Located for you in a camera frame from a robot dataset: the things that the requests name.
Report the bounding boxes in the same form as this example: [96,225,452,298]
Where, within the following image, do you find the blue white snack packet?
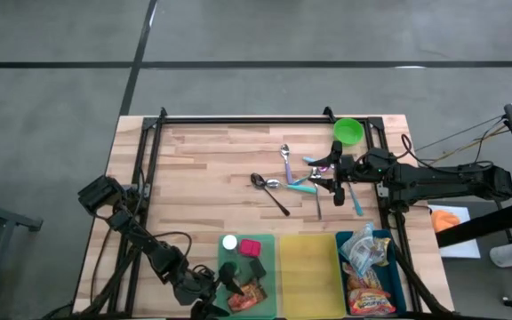
[338,222,380,279]

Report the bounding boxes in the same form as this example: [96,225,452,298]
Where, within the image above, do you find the dark spoon with teal handle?
[346,180,365,218]

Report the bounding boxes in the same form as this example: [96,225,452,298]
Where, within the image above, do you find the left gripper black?
[191,261,244,319]

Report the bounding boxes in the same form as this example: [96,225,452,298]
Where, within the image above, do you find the yellow translucent tray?
[278,234,348,320]

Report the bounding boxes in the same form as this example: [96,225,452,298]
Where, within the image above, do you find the pink paint case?
[238,238,262,258]

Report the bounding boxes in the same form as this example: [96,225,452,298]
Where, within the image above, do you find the pink-bowled blue-handled spoon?
[291,164,331,186]

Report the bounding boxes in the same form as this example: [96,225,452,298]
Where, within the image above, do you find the green translucent tray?
[216,234,278,320]

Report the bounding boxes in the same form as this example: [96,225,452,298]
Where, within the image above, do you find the black diagonal stand beam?
[436,195,512,249]

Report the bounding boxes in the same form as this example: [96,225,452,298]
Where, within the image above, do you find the silver yellow snack packet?
[369,236,393,268]

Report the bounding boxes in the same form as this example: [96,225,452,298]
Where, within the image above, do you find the small red orange packet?
[227,280,268,313]

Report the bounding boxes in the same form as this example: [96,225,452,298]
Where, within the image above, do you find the teal-handled silver spoon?
[265,178,318,195]

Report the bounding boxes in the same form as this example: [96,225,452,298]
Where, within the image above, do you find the black aluminium table frame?
[73,106,455,320]

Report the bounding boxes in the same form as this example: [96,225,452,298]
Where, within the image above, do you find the dark teal tray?
[334,229,407,317]

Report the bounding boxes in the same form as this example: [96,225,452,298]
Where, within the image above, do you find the maroon yellow snack packet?
[346,262,385,291]

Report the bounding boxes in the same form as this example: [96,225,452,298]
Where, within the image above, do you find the small black box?
[249,258,268,280]

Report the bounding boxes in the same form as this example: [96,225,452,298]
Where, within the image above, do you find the orange red noodle packet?
[347,287,397,316]

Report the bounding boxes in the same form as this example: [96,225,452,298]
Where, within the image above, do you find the purple-handled silver spoon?
[280,143,293,185]

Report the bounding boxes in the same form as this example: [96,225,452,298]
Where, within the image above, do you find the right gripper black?
[308,140,364,207]

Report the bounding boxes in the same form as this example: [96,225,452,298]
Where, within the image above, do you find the black metal spoon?
[250,172,292,218]

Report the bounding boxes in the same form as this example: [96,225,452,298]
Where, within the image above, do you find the black cable bundle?
[76,239,144,319]

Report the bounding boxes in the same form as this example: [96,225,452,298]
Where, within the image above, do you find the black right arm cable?
[400,132,495,174]

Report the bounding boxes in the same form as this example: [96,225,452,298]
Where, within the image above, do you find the thin yellow cable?
[428,126,511,166]

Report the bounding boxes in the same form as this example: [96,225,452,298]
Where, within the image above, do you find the green plastic bowl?
[332,117,365,147]

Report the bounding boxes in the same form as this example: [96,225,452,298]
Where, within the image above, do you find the white paper sheet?
[428,204,483,260]

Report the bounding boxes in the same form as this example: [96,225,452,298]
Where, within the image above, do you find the thin dark cable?
[415,115,506,153]

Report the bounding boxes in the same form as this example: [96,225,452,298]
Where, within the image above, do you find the all-silver metal spoon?
[308,167,324,222]

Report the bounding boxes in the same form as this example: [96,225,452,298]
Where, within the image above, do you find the orange object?
[430,209,461,234]

